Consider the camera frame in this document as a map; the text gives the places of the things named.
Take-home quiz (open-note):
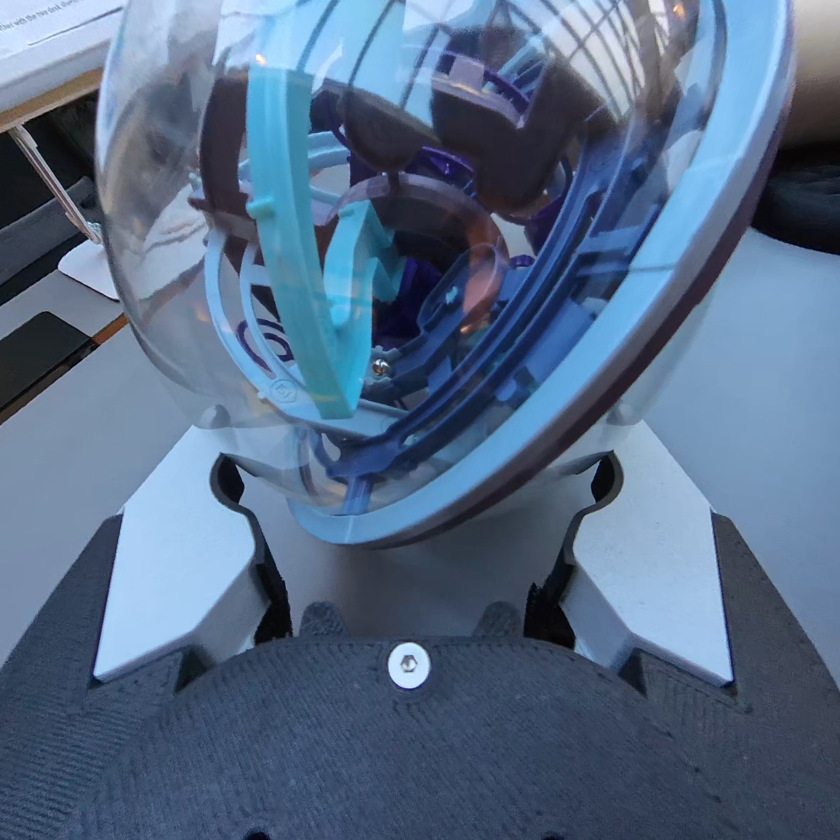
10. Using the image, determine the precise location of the black flat pad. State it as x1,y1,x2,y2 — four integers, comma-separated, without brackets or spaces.
0,311,99,409

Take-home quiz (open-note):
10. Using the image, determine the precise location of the printed instruction sheet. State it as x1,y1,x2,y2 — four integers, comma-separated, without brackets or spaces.
0,0,127,67

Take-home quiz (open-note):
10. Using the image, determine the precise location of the black wrist rest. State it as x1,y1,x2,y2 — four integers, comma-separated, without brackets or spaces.
751,164,840,253

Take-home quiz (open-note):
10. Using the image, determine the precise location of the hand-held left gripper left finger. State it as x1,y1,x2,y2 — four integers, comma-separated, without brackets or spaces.
92,425,293,683

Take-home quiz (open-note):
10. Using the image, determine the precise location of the white document stand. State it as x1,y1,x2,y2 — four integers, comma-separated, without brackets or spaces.
0,0,129,304

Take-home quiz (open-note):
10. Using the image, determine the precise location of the clear plastic maze ball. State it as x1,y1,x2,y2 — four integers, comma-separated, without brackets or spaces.
94,0,798,549

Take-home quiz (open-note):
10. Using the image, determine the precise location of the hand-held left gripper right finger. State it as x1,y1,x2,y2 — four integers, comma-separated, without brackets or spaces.
524,416,736,686

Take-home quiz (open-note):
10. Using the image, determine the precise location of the person's right forearm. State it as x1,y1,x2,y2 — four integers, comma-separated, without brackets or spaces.
777,0,840,153

